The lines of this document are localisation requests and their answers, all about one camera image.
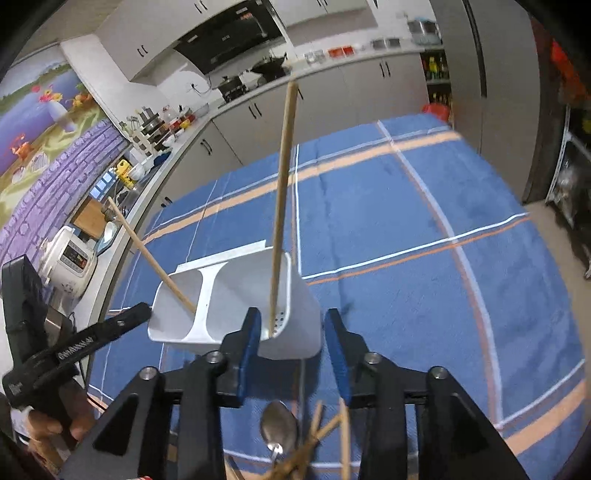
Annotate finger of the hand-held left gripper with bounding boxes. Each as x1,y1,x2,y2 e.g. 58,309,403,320
104,302,153,334

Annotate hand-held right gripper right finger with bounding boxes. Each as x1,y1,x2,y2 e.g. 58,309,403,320
323,308,532,480

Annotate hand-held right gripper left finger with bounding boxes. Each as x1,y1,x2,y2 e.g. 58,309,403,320
58,307,260,480

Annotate white utensil holder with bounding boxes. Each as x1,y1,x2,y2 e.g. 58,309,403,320
147,240,321,361

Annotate person's left hand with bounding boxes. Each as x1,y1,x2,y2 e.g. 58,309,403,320
25,378,100,455

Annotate white rice cooker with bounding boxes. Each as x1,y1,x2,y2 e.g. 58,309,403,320
37,224,100,301

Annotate metal spoon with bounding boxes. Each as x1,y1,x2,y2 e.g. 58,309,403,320
259,401,300,467

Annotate wooden cutting board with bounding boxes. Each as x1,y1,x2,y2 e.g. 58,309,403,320
71,198,109,241

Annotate blue plaid tablecloth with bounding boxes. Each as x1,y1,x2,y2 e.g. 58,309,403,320
88,113,587,480

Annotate yellow bottle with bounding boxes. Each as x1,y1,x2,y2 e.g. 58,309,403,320
115,159,137,188

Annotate white knife rack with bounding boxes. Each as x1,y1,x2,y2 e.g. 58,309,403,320
124,106,171,155

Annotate black cooking pot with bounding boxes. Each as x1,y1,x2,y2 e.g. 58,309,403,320
217,76,245,100

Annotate grey lower cabinets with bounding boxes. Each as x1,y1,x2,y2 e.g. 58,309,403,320
139,51,432,232

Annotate grey cabinets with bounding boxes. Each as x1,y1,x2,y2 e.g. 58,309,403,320
95,0,379,84
139,51,432,232

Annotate red trash bin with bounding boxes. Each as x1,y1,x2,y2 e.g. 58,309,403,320
422,102,453,123

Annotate grey upper cabinets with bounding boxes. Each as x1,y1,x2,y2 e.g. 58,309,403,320
95,0,379,84

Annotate black wok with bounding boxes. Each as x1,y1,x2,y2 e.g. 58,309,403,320
252,54,294,79

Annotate black range hood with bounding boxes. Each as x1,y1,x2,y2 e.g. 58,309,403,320
173,2,289,75

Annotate white metal shelf rack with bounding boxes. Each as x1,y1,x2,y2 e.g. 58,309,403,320
545,104,591,278

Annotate row of dark bottles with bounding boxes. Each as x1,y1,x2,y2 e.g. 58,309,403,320
422,53,450,84

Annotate grey refrigerator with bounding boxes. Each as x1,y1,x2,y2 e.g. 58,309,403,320
431,0,543,204

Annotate metal steamer pot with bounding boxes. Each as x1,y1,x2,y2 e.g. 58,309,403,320
409,18,441,44

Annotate red hanging bag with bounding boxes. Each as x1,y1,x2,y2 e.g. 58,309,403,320
549,39,585,93

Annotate landscape wall poster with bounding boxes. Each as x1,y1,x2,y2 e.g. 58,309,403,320
0,58,132,259

